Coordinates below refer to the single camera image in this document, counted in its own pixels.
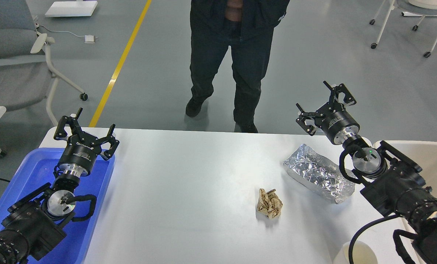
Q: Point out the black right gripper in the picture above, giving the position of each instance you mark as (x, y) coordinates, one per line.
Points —
(336, 123)

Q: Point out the beige plastic bin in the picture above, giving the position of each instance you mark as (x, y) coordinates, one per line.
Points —
(424, 154)

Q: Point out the grey office chair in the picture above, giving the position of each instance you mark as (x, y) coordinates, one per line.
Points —
(27, 74)

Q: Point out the white flat base plate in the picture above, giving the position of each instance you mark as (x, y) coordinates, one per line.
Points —
(75, 8)

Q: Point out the crumpled aluminium foil tray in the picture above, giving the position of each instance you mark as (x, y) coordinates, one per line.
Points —
(318, 174)

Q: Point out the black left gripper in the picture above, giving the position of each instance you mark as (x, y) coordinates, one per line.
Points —
(78, 153)

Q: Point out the white paper cup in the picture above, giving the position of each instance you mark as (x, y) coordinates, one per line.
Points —
(362, 254)

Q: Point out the person in black clothes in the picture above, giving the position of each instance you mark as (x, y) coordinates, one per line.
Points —
(245, 27)

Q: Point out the crumpled brown paper ball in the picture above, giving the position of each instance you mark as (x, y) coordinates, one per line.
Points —
(269, 203)

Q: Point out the white power adapter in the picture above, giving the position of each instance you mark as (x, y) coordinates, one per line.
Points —
(89, 39)

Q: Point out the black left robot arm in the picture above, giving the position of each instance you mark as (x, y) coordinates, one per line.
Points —
(34, 226)

